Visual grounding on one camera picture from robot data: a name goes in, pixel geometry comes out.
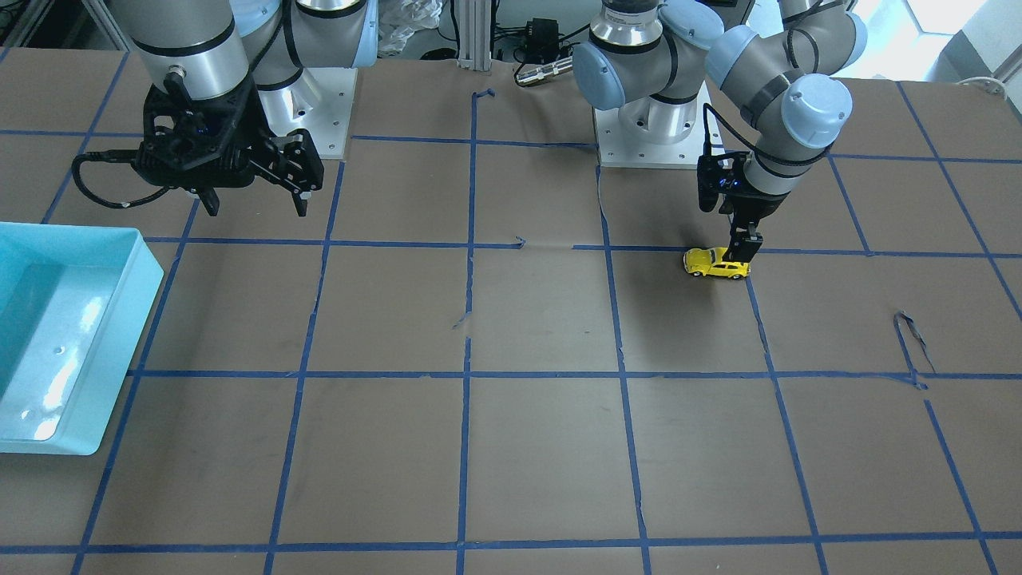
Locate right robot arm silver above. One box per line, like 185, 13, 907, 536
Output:
72, 1, 378, 217

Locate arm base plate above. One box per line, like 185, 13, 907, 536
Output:
592, 83, 723, 170
259, 68, 358, 161

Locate aluminium frame post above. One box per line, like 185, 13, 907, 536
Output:
450, 0, 495, 75

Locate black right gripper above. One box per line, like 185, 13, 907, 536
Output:
131, 71, 324, 217

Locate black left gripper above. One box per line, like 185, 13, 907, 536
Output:
696, 152, 788, 263

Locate yellow beetle toy car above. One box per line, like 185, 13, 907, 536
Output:
682, 247, 751, 280

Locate teal plastic bin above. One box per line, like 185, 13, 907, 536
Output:
1, 222, 164, 456

